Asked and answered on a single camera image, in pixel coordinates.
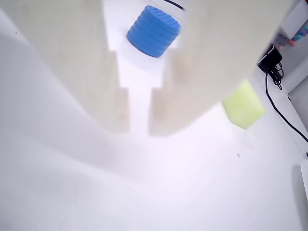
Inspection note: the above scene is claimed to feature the white box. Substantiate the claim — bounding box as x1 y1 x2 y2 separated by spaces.
280 0 308 40

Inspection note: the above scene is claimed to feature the pale yellow foam block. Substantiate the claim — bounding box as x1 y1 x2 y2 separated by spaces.
221 79 267 130

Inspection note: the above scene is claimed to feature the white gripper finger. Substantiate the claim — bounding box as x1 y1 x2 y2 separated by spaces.
0 0 131 134
148 0 299 138

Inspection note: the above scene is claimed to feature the long black cable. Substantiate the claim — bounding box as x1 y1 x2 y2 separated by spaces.
264 71 308 144

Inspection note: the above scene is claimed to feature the blue ribbed cylinder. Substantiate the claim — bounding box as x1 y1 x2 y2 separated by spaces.
126 5 182 58

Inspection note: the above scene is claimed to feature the black power adapter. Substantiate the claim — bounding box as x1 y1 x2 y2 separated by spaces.
256 44 283 73

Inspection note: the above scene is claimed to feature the bundled black cable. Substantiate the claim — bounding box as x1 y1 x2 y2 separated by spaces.
270 61 285 91

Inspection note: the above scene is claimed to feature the thin dark cable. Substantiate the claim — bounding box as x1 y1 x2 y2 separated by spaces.
165 0 186 11

